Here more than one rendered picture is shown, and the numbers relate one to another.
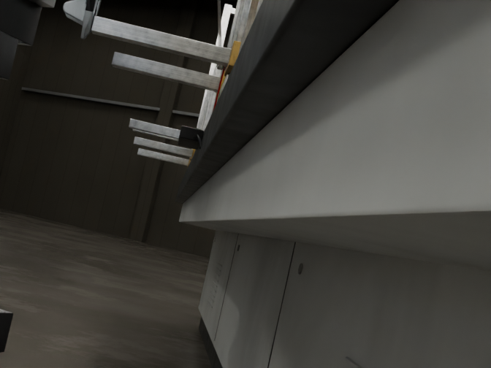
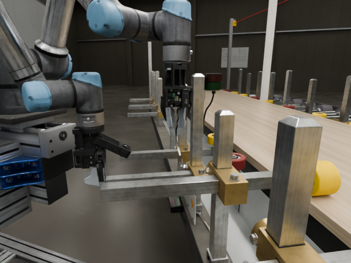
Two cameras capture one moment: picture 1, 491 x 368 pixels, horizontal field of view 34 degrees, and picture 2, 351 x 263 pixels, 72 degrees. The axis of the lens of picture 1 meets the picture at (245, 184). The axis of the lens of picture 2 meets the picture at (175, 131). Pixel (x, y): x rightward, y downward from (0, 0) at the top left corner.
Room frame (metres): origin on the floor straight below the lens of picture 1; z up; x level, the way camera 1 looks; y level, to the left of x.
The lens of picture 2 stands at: (0.82, 0.19, 1.20)
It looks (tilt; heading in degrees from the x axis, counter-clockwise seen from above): 15 degrees down; 356
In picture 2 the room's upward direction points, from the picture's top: straight up
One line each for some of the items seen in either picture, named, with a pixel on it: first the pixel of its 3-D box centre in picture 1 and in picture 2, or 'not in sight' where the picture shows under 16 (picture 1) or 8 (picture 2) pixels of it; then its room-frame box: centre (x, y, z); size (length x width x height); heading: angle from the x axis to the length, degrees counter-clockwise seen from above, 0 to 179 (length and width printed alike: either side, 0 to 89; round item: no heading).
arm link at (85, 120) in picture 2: not in sight; (91, 119); (1.52, 0.38, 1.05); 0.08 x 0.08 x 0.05
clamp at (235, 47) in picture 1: (242, 63); (198, 173); (1.57, 0.06, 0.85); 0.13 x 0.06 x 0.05; 5
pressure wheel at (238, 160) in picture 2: not in sight; (232, 170); (1.56, -0.06, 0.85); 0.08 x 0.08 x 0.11
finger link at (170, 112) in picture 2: not in sight; (171, 122); (1.50, 0.15, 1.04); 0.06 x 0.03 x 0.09; 5
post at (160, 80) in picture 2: (207, 128); (160, 107); (2.83, 0.18, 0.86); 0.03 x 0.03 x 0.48; 5
